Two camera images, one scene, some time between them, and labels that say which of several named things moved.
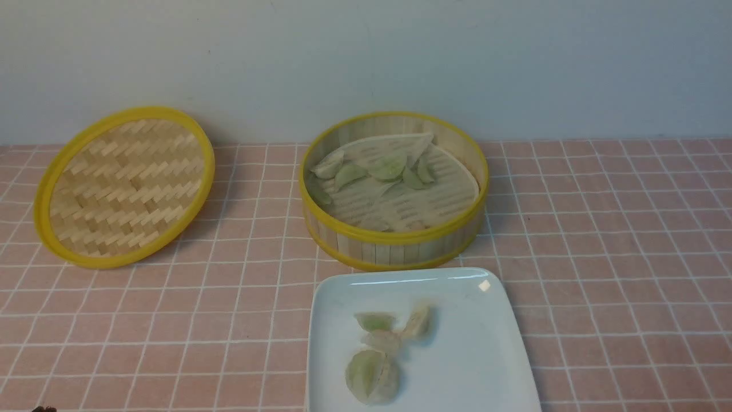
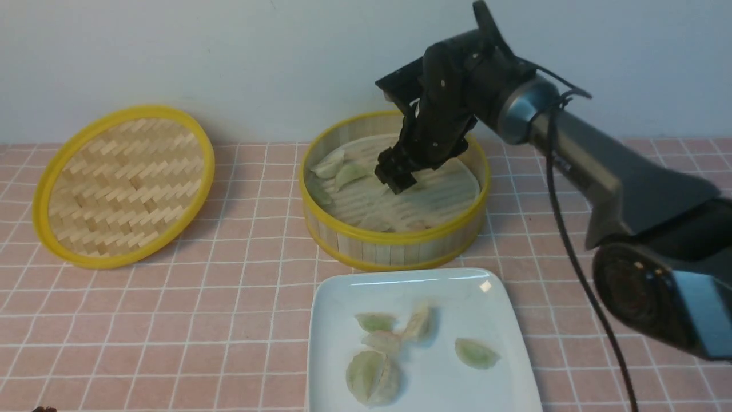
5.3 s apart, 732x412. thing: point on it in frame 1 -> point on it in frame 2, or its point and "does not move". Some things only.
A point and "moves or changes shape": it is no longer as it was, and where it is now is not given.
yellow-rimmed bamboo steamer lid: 121,184 does not move
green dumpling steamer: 387,167 moves or changes shape
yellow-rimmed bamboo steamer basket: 394,191 does not move
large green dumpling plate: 363,371 does not move
